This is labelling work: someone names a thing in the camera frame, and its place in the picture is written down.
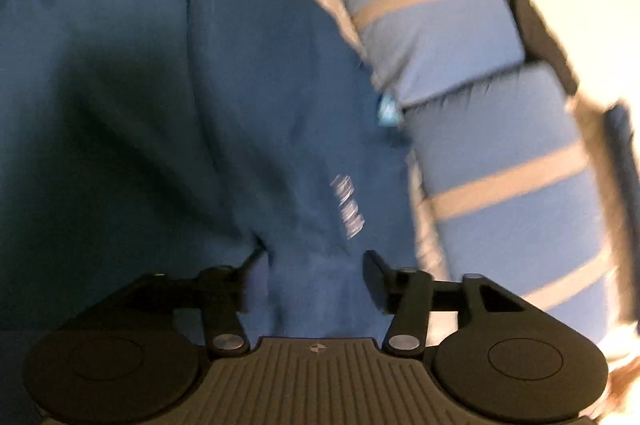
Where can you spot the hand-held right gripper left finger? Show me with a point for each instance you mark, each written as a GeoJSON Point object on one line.
{"type": "Point", "coordinates": [225, 285]}

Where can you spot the dark blue printed shirt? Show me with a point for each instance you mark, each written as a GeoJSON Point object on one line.
{"type": "Point", "coordinates": [150, 105]}

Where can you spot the blue grey-striped pillow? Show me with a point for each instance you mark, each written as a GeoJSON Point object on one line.
{"type": "Point", "coordinates": [500, 130]}
{"type": "Point", "coordinates": [425, 15]}

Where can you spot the dark blue cloth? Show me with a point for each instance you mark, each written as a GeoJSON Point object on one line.
{"type": "Point", "coordinates": [622, 175]}

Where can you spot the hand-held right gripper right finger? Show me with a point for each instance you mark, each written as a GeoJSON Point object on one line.
{"type": "Point", "coordinates": [380, 280]}

